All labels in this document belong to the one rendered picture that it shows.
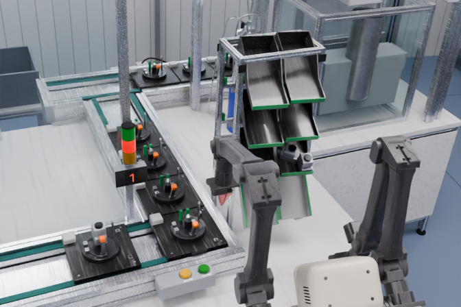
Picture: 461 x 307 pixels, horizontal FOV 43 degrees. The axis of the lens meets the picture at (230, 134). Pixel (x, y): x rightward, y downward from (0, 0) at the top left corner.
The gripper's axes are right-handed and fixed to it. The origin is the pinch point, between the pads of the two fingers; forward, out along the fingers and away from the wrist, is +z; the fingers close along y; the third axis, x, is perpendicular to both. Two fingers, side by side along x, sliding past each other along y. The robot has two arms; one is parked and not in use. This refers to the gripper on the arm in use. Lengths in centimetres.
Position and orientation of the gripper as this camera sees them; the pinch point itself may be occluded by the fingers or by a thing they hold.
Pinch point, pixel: (221, 202)
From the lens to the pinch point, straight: 204.4
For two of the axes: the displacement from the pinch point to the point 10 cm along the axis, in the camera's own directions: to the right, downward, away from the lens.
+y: -9.2, 1.6, -3.6
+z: -0.7, 8.3, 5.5
